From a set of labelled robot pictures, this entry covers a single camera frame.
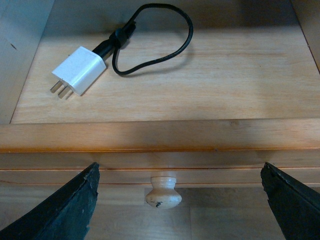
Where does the wooden drawer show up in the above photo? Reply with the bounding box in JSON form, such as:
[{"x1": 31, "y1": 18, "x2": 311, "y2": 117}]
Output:
[{"x1": 0, "y1": 0, "x2": 320, "y2": 211}]

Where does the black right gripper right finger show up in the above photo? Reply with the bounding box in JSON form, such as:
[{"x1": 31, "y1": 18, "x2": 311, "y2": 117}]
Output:
[{"x1": 260, "y1": 162, "x2": 320, "y2": 240}]

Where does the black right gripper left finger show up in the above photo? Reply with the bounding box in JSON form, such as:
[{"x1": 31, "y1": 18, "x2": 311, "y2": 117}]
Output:
[{"x1": 0, "y1": 162, "x2": 100, "y2": 240}]

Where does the white charger with black cable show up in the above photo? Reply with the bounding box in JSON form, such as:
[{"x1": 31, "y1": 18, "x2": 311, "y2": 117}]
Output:
[{"x1": 50, "y1": 3, "x2": 194, "y2": 99}]

